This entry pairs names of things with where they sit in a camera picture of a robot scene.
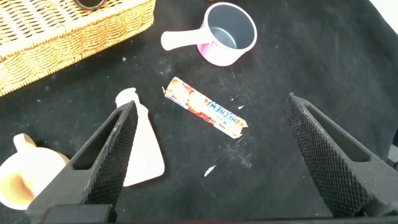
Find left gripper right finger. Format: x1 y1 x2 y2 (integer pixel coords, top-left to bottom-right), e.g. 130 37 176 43
285 92 398 218

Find black table cloth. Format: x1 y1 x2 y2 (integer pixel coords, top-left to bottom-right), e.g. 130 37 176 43
0 0 398 224

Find beige mug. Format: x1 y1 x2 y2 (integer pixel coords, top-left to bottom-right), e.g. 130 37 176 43
0 133 70 211

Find pink detergent bottle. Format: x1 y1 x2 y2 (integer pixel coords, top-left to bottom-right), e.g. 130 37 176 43
114 87 166 187

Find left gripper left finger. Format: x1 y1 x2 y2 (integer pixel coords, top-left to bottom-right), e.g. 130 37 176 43
26 100 139 220

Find wicker basket brown handles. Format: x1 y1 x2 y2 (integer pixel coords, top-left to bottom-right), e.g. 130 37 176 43
0 0 157 97

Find red Hi-Chew candy stick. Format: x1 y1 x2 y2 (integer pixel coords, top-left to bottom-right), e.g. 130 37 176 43
162 77 249 139

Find pink saucepan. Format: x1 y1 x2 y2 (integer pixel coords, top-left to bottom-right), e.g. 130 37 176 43
160 1 258 67

